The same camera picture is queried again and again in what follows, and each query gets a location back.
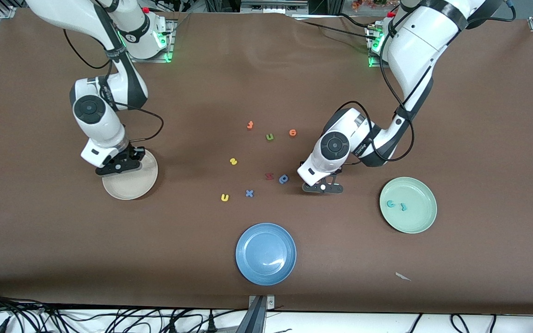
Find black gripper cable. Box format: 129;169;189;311
334;0;517;163
63;28;165;143

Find orange artificial flowers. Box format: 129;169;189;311
352;0;399;11

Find blue plate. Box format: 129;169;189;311
236;223;297;286

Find brown table cover sheet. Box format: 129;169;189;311
0;8;533;316

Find grey metal box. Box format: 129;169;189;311
241;0;309;14

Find metal camera post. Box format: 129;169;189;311
236;295;276;333

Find light green plate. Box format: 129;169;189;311
379;177;437;234

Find black cable on table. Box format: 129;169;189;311
338;13;387;29
294;18;376;42

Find beige plate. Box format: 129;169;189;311
102;150;158;200

